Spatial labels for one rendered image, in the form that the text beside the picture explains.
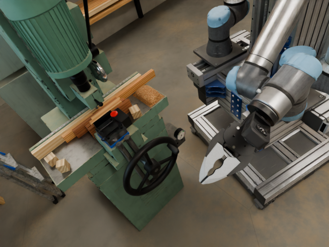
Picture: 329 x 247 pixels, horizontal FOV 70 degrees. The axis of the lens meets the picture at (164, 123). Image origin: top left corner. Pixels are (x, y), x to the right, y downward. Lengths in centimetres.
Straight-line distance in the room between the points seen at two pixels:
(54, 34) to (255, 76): 61
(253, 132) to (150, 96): 72
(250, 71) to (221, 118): 121
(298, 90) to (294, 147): 123
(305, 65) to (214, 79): 94
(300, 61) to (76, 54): 67
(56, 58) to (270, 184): 132
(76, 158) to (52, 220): 113
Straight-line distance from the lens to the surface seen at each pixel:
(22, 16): 83
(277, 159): 172
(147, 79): 121
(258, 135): 44
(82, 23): 116
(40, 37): 85
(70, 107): 128
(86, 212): 200
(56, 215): 213
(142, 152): 88
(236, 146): 52
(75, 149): 109
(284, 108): 56
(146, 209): 163
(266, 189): 159
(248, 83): 70
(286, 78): 57
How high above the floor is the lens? 166
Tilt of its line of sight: 49 degrees down
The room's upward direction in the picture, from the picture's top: 17 degrees counter-clockwise
